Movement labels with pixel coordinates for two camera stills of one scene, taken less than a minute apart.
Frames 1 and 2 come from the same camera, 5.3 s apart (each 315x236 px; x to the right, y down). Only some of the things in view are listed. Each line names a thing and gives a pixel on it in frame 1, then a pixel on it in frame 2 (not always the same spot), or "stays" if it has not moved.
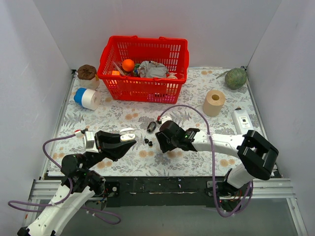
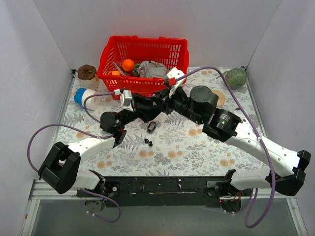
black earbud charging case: [151, 127] stays
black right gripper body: [165, 135] to [166, 103]
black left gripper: [100, 141] to [134, 104]
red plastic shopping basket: [144, 70] stays
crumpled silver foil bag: [152, 69] stays
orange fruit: [128, 65] stays
